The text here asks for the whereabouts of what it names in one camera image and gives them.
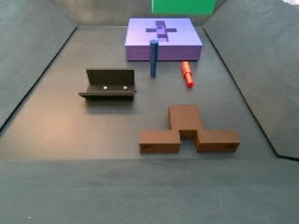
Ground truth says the green U-shaped block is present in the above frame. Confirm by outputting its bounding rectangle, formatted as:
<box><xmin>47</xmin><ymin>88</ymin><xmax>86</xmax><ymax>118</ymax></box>
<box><xmin>153</xmin><ymin>0</ymin><xmax>217</xmax><ymax>15</ymax></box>

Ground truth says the purple board with cross slot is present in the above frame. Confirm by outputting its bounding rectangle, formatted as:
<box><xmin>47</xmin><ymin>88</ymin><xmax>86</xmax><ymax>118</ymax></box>
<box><xmin>126</xmin><ymin>18</ymin><xmax>203</xmax><ymax>61</ymax></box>

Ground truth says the brown T-shaped block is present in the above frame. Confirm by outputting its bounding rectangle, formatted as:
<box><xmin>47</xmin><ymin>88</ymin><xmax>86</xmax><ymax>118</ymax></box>
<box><xmin>139</xmin><ymin>105</ymin><xmax>241</xmax><ymax>153</ymax></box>

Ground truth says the red stepped peg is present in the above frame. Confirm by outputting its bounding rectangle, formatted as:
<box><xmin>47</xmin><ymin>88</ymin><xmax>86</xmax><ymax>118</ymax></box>
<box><xmin>182</xmin><ymin>61</ymin><xmax>194</xmax><ymax>88</ymax></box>

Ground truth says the blue cylindrical peg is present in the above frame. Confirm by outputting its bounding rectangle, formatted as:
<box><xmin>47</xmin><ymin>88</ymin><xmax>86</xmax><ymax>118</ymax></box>
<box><xmin>150</xmin><ymin>40</ymin><xmax>159</xmax><ymax>78</ymax></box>

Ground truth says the black angle bracket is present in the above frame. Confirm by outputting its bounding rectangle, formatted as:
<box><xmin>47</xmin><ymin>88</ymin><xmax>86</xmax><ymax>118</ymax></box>
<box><xmin>79</xmin><ymin>68</ymin><xmax>137</xmax><ymax>101</ymax></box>

